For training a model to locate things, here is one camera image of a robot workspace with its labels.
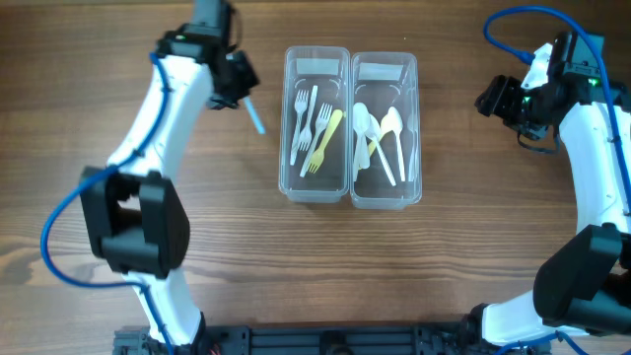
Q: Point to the right clear plastic container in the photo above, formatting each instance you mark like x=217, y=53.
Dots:
x=381, y=80

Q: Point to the cream white plastic fork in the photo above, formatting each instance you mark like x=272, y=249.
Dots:
x=306, y=133

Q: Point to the yellow plastic spoon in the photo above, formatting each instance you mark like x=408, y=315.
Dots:
x=386, y=127

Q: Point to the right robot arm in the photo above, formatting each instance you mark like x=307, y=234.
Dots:
x=584, y=288

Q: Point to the yellow plastic fork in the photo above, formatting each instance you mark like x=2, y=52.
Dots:
x=318, y=156

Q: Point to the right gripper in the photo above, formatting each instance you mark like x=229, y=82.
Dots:
x=496, y=100

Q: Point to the clear plastic container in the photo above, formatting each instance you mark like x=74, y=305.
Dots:
x=327, y=67
x=381, y=80

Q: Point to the white spoon top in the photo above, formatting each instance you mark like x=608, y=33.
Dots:
x=374, y=133

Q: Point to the left clear plastic container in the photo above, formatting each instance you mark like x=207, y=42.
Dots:
x=327, y=67

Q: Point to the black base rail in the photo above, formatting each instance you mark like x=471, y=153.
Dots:
x=420, y=339

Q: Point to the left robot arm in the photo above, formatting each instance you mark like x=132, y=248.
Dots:
x=134, y=217

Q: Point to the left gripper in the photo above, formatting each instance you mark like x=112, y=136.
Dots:
x=237, y=79

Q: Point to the white spoon short thick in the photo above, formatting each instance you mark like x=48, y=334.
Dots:
x=360, y=125

